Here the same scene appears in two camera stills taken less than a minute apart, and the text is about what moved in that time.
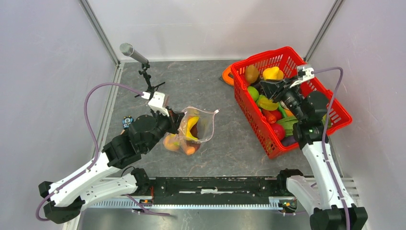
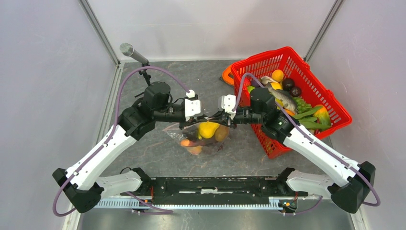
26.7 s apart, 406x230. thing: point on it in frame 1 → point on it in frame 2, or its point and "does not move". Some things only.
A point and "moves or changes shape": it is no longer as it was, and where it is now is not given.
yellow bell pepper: x=273 y=73 → x=207 y=129
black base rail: x=208 y=190 does not move
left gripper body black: x=166 y=124 → x=188 y=121
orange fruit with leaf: x=171 y=142 → x=195 y=150
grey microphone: x=128 y=49 does not move
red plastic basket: x=273 y=121 does not move
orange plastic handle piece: x=225 y=77 does not move
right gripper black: x=270 y=88 → x=220 y=117
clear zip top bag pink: x=197 y=126 moves or changes shape
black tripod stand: x=151 y=89 does not move
